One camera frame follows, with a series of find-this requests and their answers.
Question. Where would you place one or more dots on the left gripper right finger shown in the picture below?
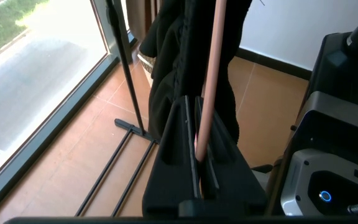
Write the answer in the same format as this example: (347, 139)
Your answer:
(235, 186)

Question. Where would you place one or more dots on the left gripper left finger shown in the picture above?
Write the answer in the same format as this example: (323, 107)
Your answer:
(166, 180)

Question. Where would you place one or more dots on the pink clothes hanger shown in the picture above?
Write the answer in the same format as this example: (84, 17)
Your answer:
(213, 77)

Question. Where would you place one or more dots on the black shorts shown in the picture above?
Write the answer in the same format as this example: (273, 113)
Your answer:
(179, 62)

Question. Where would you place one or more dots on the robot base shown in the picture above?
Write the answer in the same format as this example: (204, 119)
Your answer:
(337, 130)

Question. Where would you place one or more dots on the white laundry basket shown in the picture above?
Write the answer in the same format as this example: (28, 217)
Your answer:
(146, 65)

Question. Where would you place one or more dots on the black clothes rack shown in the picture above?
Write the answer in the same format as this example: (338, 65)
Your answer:
(126, 68)

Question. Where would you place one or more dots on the beige curtain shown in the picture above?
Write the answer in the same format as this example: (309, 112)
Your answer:
(137, 15)

